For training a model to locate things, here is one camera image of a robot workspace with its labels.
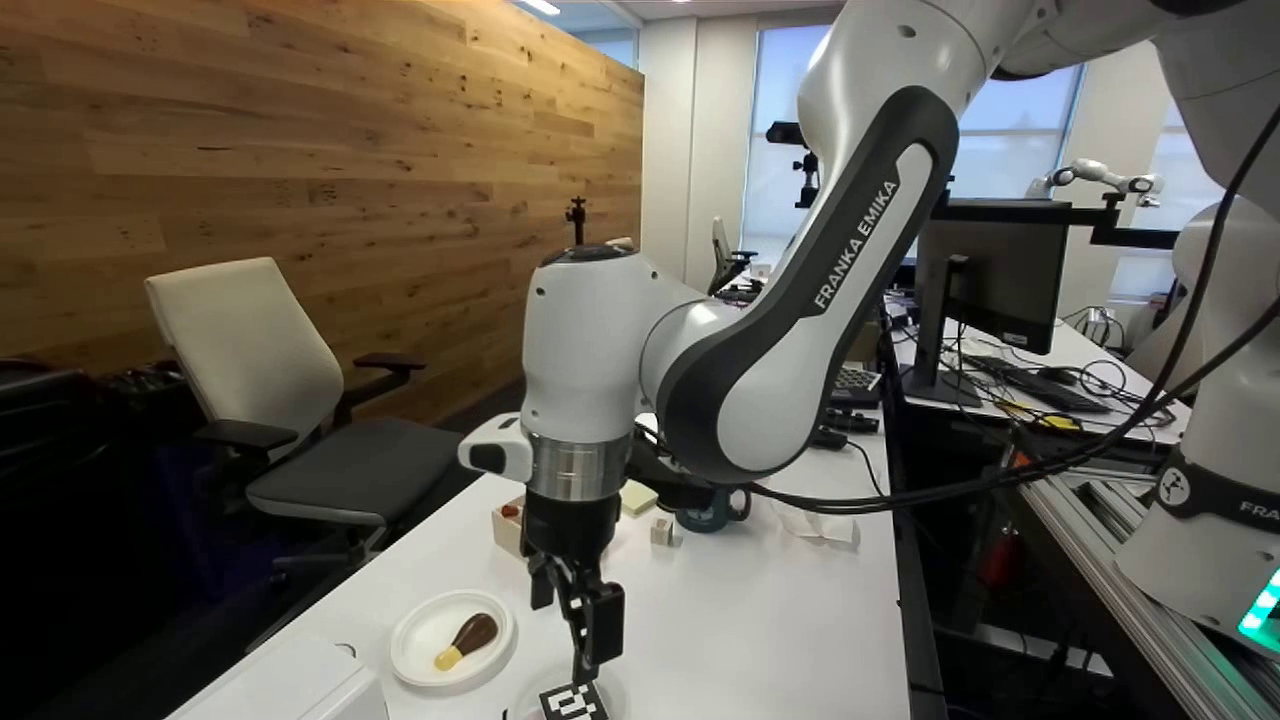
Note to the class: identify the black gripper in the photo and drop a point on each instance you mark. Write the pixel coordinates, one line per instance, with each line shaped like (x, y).
(568, 532)

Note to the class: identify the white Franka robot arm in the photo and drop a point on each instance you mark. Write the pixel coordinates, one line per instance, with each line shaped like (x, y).
(853, 264)

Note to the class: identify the light wooden box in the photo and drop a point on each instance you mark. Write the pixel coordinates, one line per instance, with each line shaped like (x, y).
(505, 530)

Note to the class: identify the brown toy chicken drumstick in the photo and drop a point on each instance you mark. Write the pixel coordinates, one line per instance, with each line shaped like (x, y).
(473, 634)

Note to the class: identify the red capped marker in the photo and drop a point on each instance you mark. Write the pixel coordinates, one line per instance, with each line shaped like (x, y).
(511, 508)

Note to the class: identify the small white cube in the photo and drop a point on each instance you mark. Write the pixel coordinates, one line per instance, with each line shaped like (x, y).
(667, 530)

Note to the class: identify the pale yellow block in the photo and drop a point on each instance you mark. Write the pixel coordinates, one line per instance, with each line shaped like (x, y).
(641, 498)

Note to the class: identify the white round plate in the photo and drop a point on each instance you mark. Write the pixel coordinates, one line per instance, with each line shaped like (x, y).
(420, 641)

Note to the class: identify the dark bowl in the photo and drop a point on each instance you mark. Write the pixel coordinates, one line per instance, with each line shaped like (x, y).
(701, 514)

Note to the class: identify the small white parts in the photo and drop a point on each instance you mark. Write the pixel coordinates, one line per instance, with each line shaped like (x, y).
(829, 530)

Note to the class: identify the white office chair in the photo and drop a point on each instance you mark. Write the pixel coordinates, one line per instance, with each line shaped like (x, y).
(243, 347)

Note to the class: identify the red object under desk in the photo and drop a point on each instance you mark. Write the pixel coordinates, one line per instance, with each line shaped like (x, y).
(1002, 557)

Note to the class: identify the black keyboard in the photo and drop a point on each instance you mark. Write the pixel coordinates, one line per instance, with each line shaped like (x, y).
(1032, 387)

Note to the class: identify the black computer monitor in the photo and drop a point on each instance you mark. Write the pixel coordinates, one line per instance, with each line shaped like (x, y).
(995, 283)

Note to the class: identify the black camera on tripod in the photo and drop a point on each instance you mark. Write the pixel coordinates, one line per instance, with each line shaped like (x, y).
(799, 165)

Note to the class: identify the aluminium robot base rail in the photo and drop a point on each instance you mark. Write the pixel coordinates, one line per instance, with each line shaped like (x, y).
(1132, 584)

